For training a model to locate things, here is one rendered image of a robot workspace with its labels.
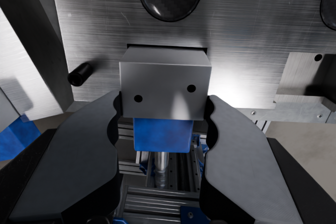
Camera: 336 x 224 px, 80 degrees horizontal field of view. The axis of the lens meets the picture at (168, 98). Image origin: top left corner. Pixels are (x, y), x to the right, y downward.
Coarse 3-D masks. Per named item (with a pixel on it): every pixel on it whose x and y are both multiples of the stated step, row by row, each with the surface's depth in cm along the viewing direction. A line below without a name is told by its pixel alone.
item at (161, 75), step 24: (144, 48) 13; (168, 48) 13; (192, 48) 14; (120, 72) 11; (144, 72) 11; (168, 72) 11; (192, 72) 11; (144, 96) 12; (168, 96) 12; (192, 96) 12; (144, 120) 14; (168, 120) 14; (192, 120) 14; (144, 144) 15; (168, 144) 15
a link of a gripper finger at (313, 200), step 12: (276, 144) 8; (276, 156) 8; (288, 156) 8; (288, 168) 7; (300, 168) 7; (288, 180) 7; (300, 180) 7; (312, 180) 7; (300, 192) 6; (312, 192) 6; (324, 192) 6; (300, 204) 6; (312, 204) 6; (324, 204) 6; (300, 216) 6; (312, 216) 6; (324, 216) 6
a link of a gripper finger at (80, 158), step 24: (120, 96) 12; (72, 120) 9; (96, 120) 9; (48, 144) 8; (72, 144) 8; (96, 144) 8; (48, 168) 7; (72, 168) 7; (96, 168) 7; (24, 192) 6; (48, 192) 6; (72, 192) 6; (96, 192) 6; (24, 216) 5; (48, 216) 5; (72, 216) 6
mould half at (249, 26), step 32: (64, 0) 12; (96, 0) 12; (128, 0) 12; (224, 0) 12; (256, 0) 12; (288, 0) 12; (320, 0) 12; (64, 32) 13; (96, 32) 13; (128, 32) 13; (160, 32) 13; (192, 32) 13; (224, 32) 13; (256, 32) 13; (288, 32) 13; (320, 32) 13; (96, 64) 14; (224, 64) 14; (256, 64) 14; (96, 96) 15; (224, 96) 15; (256, 96) 15
